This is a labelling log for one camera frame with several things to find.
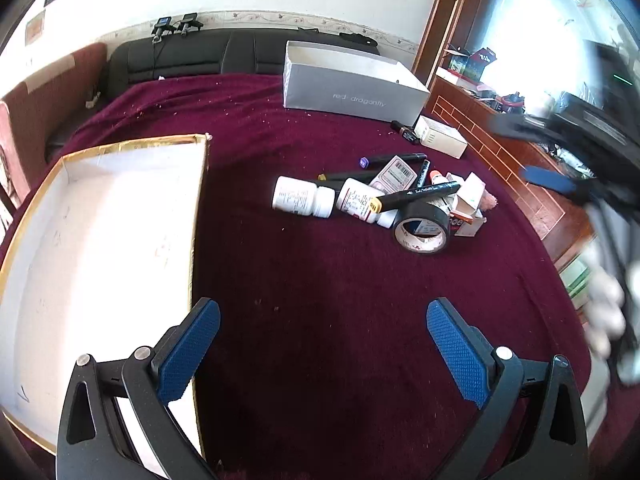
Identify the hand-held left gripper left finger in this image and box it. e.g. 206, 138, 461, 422
56, 297, 221, 480

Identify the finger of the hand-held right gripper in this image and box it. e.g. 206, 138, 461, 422
520, 164, 601, 206
490, 112, 561, 144

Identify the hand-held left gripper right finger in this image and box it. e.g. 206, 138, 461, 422
426, 297, 590, 480

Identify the white green medicine carton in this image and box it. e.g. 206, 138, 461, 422
452, 172, 487, 213

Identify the purple-capped black marker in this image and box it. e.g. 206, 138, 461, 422
359, 152, 427, 169

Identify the black tape roll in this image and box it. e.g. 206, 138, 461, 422
394, 199, 453, 256

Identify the tan-capped printed black marker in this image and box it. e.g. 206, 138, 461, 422
369, 181, 462, 214

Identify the small grey barcode carton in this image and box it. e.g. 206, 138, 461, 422
372, 155, 419, 196

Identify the white gold-rimmed tray box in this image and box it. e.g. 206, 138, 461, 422
0, 132, 212, 456

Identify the yellow-capped black marker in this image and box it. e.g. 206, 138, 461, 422
317, 169, 383, 184

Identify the white pill bottle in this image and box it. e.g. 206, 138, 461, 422
334, 177, 383, 224
271, 175, 337, 219

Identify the person's right hand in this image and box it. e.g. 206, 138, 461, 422
582, 240, 633, 386

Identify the wooden brick-pattern cabinet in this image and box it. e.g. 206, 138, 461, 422
425, 76, 596, 266

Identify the small cream carton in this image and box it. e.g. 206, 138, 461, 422
414, 115, 469, 160

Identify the green white panel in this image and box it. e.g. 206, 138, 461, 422
559, 252, 593, 311

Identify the small black rectangular object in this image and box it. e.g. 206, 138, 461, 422
390, 120, 418, 143

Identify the grey shoe box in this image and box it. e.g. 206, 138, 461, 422
282, 40, 431, 128

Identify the black leather sofa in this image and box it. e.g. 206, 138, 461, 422
106, 26, 418, 98

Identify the brown armchair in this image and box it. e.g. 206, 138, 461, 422
0, 41, 108, 211

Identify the wooden door frame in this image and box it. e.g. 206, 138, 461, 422
412, 0, 483, 88

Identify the small wall frame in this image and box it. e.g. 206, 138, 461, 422
25, 10, 47, 42

